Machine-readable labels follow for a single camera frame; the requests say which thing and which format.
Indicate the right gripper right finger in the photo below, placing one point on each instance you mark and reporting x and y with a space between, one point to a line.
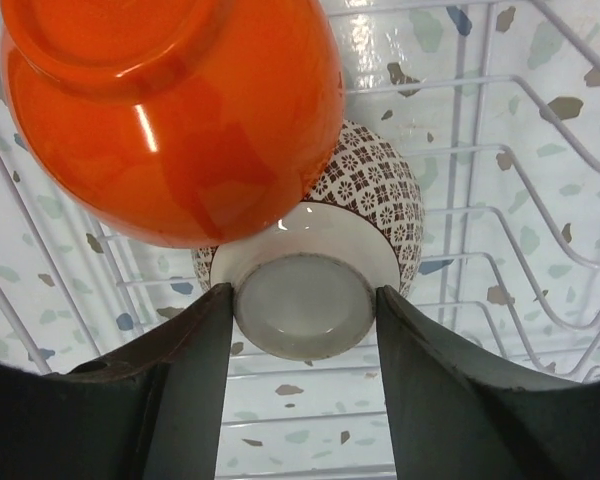
457 411

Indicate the patterned ceramic bowl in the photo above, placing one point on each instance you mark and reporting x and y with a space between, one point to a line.
304 288

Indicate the white wire dish rack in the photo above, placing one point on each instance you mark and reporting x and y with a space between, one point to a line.
498 115

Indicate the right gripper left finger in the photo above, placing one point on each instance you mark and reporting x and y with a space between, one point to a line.
151 409

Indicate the orange plastic bowl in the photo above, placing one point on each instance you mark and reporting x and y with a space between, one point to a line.
182 124

